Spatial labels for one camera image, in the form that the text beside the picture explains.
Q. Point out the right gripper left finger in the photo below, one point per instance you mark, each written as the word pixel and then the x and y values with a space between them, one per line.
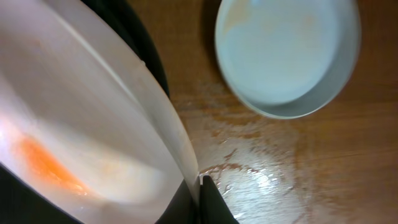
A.
pixel 181 209

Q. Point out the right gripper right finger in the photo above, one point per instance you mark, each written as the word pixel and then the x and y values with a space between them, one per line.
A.
pixel 213 209

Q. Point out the white plate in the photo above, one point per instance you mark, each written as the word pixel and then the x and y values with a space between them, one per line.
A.
pixel 83 121
pixel 286 59

